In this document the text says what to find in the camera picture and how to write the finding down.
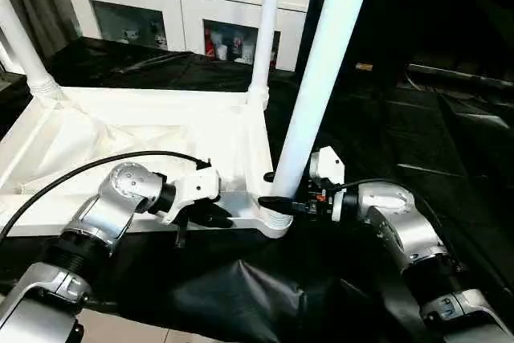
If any black mat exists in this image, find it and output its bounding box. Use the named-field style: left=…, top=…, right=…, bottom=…
left=0, top=36, right=514, bottom=343

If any long black bar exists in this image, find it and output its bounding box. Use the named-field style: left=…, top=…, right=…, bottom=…
left=406, top=63, right=514, bottom=91

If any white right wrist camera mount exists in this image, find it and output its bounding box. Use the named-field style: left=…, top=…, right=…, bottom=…
left=309, top=146, right=348, bottom=223

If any black case with yellow label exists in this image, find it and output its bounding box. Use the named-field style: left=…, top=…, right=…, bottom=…
left=301, top=0, right=514, bottom=79

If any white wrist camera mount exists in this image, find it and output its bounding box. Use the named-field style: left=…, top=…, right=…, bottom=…
left=309, top=146, right=348, bottom=223
left=157, top=166, right=222, bottom=223

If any white plastic table top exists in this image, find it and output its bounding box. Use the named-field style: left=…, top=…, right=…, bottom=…
left=0, top=84, right=294, bottom=239

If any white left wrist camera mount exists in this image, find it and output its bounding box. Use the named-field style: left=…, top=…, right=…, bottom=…
left=157, top=166, right=222, bottom=223

